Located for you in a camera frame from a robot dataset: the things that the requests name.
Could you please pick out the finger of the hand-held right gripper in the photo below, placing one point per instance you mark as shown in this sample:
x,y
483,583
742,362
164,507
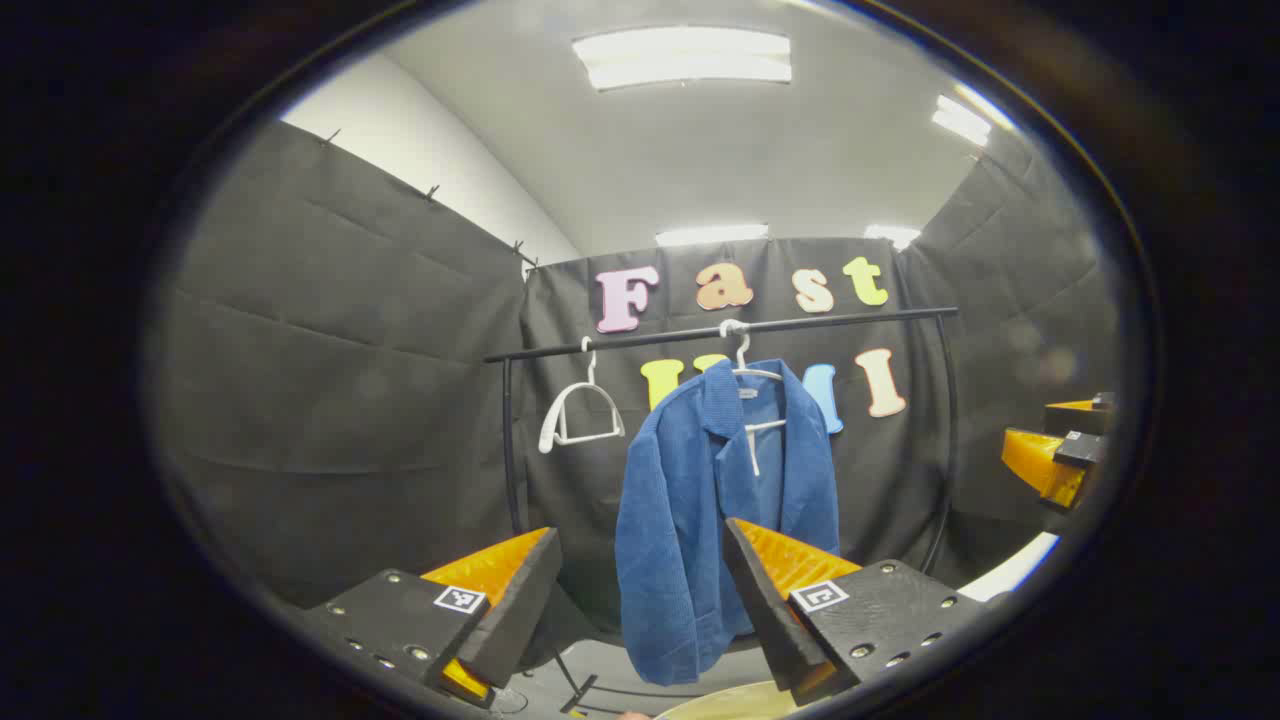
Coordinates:
x,y
1030,455
1080,418

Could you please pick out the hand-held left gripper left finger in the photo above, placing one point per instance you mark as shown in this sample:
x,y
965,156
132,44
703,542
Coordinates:
x,y
515,610

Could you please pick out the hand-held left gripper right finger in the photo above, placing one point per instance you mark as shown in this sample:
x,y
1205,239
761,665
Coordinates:
x,y
765,610

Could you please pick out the cream laundry hamper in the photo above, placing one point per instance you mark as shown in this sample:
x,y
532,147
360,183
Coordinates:
x,y
730,703

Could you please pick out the white plastic clothes hanger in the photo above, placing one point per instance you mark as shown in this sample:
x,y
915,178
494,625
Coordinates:
x,y
760,374

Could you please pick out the empty white plastic hanger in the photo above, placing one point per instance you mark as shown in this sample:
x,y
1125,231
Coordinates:
x,y
547,425

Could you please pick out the black metal clothes rack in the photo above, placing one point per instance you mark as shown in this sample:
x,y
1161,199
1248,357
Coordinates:
x,y
850,318

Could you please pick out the white board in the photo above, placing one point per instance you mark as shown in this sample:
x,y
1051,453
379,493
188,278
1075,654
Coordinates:
x,y
1015,568

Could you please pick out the ceiling light panel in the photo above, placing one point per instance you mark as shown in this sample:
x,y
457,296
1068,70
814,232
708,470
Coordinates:
x,y
710,235
892,236
960,120

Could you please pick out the large rectangular ceiling light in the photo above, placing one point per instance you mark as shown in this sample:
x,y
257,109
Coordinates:
x,y
680,58

